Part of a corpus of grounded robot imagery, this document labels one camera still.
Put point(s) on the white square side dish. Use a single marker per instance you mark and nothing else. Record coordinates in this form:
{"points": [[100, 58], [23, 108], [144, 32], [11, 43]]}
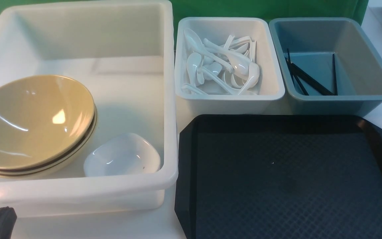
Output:
{"points": [[126, 154]]}

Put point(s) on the yellow noodle bowl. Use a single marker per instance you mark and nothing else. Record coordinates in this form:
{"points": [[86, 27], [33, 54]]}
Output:
{"points": [[42, 117]]}

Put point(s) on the white soup spoon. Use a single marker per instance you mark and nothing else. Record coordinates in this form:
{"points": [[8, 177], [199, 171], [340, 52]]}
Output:
{"points": [[253, 78]]}

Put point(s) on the bottom stacked yellow bowl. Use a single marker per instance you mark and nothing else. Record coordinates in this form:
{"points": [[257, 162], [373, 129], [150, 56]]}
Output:
{"points": [[78, 154]]}

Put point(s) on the stacked yellow bowl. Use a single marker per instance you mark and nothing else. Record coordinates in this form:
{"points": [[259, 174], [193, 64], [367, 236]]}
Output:
{"points": [[78, 154], [85, 139]]}

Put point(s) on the top stacked yellow bowl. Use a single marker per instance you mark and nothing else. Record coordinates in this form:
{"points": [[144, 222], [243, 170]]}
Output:
{"points": [[85, 139]]}

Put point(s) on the white spoon left middle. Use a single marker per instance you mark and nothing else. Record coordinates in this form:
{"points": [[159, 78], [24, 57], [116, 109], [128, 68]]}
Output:
{"points": [[192, 63]]}

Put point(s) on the white spoon bin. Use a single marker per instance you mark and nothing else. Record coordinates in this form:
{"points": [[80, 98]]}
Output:
{"points": [[217, 89]]}

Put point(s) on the white spoon centre long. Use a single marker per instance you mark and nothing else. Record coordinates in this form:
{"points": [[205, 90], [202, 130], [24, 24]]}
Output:
{"points": [[239, 62]]}

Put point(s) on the black serving tray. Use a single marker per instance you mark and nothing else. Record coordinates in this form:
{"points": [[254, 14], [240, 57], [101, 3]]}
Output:
{"points": [[279, 177]]}

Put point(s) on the white spoon top left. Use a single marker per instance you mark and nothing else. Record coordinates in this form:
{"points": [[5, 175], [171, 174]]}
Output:
{"points": [[195, 42]]}

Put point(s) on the large white plastic tub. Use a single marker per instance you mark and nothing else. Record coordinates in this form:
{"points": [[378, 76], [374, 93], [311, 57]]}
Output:
{"points": [[123, 52]]}

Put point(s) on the blue-grey chopstick bin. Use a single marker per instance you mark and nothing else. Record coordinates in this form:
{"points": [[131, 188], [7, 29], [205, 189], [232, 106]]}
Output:
{"points": [[311, 43]]}

